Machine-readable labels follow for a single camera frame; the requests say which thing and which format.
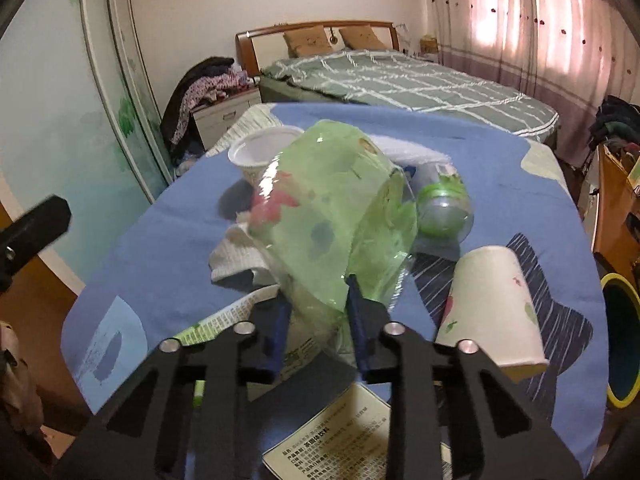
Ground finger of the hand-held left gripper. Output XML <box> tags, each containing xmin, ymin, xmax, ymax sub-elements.
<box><xmin>0</xmin><ymin>195</ymin><xmax>72</xmax><ymax>293</ymax></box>

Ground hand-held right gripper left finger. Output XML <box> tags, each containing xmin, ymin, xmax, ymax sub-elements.
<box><xmin>52</xmin><ymin>287</ymin><xmax>296</xmax><ymax>480</ymax></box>

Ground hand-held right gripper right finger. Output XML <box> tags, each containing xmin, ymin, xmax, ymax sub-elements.
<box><xmin>345</xmin><ymin>274</ymin><xmax>586</xmax><ymax>480</ymax></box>

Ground large green plastic bottle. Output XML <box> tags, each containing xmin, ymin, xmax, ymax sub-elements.
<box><xmin>250</xmin><ymin>119</ymin><xmax>421</xmax><ymax>361</ymax></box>

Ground yellow rimmed trash bin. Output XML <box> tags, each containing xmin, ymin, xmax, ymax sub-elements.
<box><xmin>600</xmin><ymin>272</ymin><xmax>640</xmax><ymax>408</ymax></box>

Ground green printed leaflet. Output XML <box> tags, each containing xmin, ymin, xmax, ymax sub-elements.
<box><xmin>175</xmin><ymin>285</ymin><xmax>321</xmax><ymax>391</ymax></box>

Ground white text leaflet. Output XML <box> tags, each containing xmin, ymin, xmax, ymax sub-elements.
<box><xmin>262</xmin><ymin>382</ymin><xmax>396</xmax><ymax>480</ymax></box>

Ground blue patterned table cloth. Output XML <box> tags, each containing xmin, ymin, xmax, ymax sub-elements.
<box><xmin>60</xmin><ymin>102</ymin><xmax>611</xmax><ymax>480</ymax></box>

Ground sliding wardrobe doors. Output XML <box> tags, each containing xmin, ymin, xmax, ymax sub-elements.
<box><xmin>0</xmin><ymin>0</ymin><xmax>176</xmax><ymax>296</ymax></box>

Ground white printed paper cup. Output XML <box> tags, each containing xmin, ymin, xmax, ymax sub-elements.
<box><xmin>434</xmin><ymin>245</ymin><xmax>550</xmax><ymax>381</ymax></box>

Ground small green plastic bottle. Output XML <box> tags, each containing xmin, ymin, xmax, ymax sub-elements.
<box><xmin>415</xmin><ymin>170</ymin><xmax>475</xmax><ymax>248</ymax></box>

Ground white plastic cup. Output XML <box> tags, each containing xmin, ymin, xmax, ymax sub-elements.
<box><xmin>227</xmin><ymin>126</ymin><xmax>306</xmax><ymax>188</ymax></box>

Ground white nightstand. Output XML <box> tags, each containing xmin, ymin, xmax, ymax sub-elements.
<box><xmin>192</xmin><ymin>87</ymin><xmax>263</xmax><ymax>153</ymax></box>

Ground bed with green checked quilt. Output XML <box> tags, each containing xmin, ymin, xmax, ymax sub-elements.
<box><xmin>260</xmin><ymin>47</ymin><xmax>560</xmax><ymax>151</ymax></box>

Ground orange wooden cabinet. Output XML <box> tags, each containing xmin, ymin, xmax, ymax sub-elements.
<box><xmin>580</xmin><ymin>140</ymin><xmax>640</xmax><ymax>281</ymax></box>

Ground brown pillow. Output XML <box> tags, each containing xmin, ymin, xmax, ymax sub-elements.
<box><xmin>339</xmin><ymin>25</ymin><xmax>388</xmax><ymax>51</ymax></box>
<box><xmin>282</xmin><ymin>26</ymin><xmax>333</xmax><ymax>58</ymax></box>

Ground wooden headboard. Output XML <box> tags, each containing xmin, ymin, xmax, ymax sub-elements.
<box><xmin>235</xmin><ymin>21</ymin><xmax>401</xmax><ymax>78</ymax></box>

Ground heap of dark clothes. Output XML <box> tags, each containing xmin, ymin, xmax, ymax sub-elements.
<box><xmin>590</xmin><ymin>95</ymin><xmax>640</xmax><ymax>151</ymax></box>

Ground pink sheer curtain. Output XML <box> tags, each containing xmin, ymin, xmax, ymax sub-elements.
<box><xmin>425</xmin><ymin>0</ymin><xmax>640</xmax><ymax>126</ymax></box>

